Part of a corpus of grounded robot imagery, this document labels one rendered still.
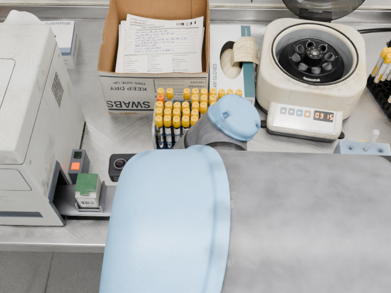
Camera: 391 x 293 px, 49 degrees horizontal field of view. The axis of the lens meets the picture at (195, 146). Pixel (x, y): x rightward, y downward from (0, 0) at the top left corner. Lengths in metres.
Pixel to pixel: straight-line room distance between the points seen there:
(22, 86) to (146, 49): 0.43
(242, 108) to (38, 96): 0.35
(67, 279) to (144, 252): 1.68
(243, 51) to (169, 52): 0.19
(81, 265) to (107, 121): 0.91
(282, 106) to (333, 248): 0.85
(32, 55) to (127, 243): 0.66
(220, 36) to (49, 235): 0.62
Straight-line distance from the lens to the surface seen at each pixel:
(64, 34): 1.20
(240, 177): 0.18
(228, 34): 1.14
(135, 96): 1.00
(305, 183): 0.18
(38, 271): 1.89
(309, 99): 1.00
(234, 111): 0.61
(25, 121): 0.73
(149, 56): 1.09
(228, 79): 1.03
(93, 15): 1.30
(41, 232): 0.95
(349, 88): 1.01
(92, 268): 1.84
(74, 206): 0.91
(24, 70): 0.78
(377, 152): 0.94
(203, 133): 0.63
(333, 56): 1.07
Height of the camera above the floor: 1.71
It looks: 57 degrees down
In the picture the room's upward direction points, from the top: straight up
